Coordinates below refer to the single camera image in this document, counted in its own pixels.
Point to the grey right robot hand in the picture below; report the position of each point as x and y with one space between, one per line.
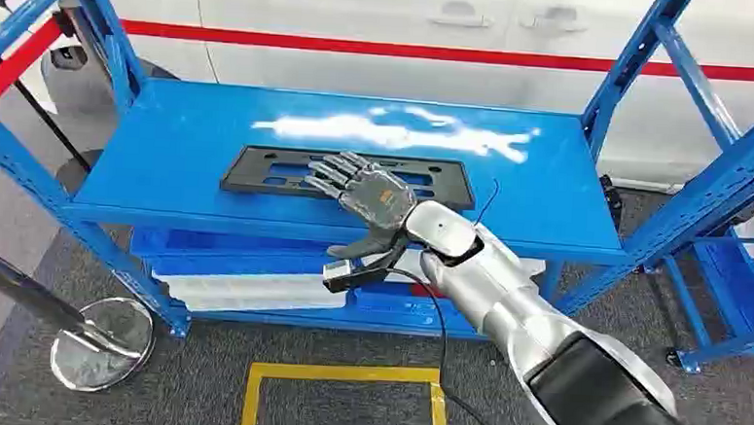
378 198

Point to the long red barrier belt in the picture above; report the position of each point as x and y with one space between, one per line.
424 50

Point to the long white plastic part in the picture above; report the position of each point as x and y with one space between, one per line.
250 293

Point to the white car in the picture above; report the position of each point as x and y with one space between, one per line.
362 10

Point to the blue metal shelf rack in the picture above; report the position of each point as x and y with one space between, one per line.
180 155

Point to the yellow floor tape square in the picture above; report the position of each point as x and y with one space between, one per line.
250 398

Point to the chrome stanchion with round base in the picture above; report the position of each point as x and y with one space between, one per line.
102 345

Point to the thin black pole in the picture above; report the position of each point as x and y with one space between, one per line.
46 113

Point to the small blue metal rack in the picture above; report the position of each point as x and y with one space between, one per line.
734 288

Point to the short red barrier belt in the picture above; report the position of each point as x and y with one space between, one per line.
17 63

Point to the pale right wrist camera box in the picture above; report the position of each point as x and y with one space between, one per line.
340 275

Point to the black plastic plate frame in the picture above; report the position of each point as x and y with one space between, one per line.
250 177

